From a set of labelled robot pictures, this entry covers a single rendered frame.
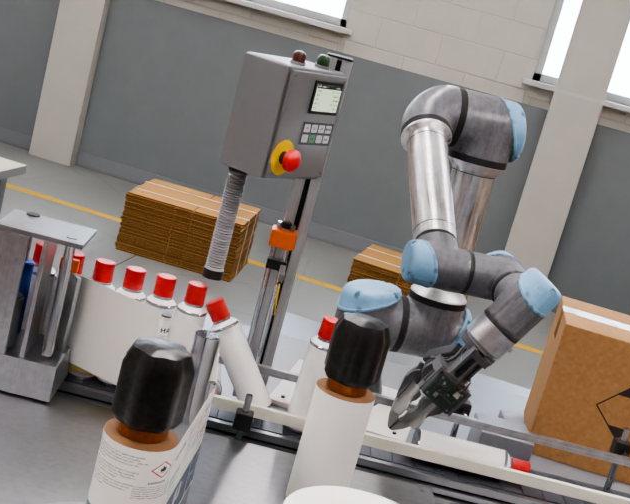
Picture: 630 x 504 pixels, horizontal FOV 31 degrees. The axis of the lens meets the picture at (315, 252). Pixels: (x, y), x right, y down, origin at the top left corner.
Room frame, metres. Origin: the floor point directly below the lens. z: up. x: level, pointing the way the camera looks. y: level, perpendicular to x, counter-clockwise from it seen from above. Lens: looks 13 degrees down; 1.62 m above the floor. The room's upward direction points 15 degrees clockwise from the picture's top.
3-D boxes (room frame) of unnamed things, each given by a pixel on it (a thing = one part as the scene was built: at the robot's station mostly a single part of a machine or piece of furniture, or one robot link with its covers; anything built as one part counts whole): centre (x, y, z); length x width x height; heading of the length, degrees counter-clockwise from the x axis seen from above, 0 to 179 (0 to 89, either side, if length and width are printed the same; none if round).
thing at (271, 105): (1.92, 0.11, 1.38); 0.17 x 0.10 x 0.19; 148
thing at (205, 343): (1.65, 0.12, 0.97); 0.05 x 0.05 x 0.19
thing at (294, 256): (1.99, 0.05, 1.17); 0.04 x 0.04 x 0.67; 3
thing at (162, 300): (1.83, 0.23, 0.98); 0.05 x 0.05 x 0.20
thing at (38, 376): (1.73, 0.41, 1.01); 0.14 x 0.13 x 0.26; 93
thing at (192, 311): (1.84, 0.17, 0.98); 0.05 x 0.05 x 0.20
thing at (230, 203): (1.94, 0.16, 1.18); 0.04 x 0.04 x 0.21
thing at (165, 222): (6.02, 0.69, 0.16); 0.64 x 0.53 x 0.31; 86
